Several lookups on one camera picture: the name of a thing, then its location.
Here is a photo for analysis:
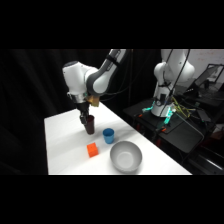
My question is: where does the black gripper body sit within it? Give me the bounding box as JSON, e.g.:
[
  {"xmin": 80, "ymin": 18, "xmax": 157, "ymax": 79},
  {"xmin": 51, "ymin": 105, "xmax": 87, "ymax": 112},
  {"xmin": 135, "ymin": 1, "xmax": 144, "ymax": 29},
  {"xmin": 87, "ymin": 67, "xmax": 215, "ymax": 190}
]
[{"xmin": 73, "ymin": 99, "xmax": 93, "ymax": 118}]

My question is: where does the brown plastic cup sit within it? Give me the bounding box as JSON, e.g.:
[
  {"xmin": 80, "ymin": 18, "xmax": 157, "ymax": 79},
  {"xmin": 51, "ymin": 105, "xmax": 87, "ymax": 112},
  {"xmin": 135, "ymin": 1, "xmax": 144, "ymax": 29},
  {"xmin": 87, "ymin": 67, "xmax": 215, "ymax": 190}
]
[{"xmin": 83, "ymin": 114, "xmax": 96, "ymax": 136}]

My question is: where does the blue plastic cup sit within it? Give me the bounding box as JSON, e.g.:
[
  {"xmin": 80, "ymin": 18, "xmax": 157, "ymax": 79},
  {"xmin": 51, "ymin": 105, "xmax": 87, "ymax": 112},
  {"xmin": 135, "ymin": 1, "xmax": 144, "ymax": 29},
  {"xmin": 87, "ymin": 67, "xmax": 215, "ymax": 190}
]
[{"xmin": 102, "ymin": 128, "xmax": 115, "ymax": 145}]

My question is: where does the grey bowl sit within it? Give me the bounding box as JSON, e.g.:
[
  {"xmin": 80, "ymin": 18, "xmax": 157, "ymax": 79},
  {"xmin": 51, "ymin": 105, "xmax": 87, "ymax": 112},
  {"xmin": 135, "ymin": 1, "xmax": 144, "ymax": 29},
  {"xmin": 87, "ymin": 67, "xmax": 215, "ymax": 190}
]
[{"xmin": 109, "ymin": 140, "xmax": 143, "ymax": 174}]

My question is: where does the yellow tag on wrist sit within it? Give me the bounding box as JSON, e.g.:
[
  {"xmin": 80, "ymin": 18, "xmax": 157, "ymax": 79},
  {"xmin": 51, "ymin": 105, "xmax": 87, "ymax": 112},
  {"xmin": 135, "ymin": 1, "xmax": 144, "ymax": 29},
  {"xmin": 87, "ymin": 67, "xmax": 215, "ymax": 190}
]
[{"xmin": 87, "ymin": 95, "xmax": 101, "ymax": 108}]

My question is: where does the orange cube block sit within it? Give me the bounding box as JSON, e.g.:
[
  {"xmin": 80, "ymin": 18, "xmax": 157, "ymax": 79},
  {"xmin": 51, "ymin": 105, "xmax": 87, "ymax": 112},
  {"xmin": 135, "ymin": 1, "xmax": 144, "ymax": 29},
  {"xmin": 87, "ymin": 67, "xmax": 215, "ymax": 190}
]
[{"xmin": 86, "ymin": 142, "xmax": 100, "ymax": 158}]

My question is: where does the black curtain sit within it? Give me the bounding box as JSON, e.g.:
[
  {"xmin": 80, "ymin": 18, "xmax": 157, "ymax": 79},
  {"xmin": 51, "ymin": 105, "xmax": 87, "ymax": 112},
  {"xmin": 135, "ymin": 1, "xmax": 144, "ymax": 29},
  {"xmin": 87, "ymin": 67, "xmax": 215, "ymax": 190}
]
[{"xmin": 0, "ymin": 49, "xmax": 81, "ymax": 175}]

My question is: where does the black robot stand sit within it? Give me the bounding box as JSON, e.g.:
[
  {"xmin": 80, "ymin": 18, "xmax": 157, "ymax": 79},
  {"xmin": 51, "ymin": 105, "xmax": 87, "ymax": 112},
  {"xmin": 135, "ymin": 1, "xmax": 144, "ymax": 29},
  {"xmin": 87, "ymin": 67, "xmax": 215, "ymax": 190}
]
[{"xmin": 122, "ymin": 97, "xmax": 224, "ymax": 175}]

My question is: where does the black laptop screen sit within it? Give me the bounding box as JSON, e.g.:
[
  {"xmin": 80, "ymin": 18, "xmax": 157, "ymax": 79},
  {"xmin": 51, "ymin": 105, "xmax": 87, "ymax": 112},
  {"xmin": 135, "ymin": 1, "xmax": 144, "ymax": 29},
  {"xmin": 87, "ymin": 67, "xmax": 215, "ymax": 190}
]
[{"xmin": 194, "ymin": 63, "xmax": 224, "ymax": 90}]

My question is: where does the yellow-green cable bundle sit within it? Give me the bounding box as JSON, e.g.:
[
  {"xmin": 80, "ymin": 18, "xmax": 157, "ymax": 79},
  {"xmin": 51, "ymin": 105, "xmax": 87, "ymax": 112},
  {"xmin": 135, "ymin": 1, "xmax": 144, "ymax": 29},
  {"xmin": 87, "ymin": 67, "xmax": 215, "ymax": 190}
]
[{"xmin": 171, "ymin": 98, "xmax": 198, "ymax": 120}]

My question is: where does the black hanging cable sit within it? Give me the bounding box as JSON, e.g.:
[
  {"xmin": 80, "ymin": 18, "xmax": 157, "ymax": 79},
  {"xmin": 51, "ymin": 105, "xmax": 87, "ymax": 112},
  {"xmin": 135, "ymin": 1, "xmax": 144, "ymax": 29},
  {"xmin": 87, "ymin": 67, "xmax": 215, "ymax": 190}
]
[{"xmin": 164, "ymin": 49, "xmax": 193, "ymax": 101}]

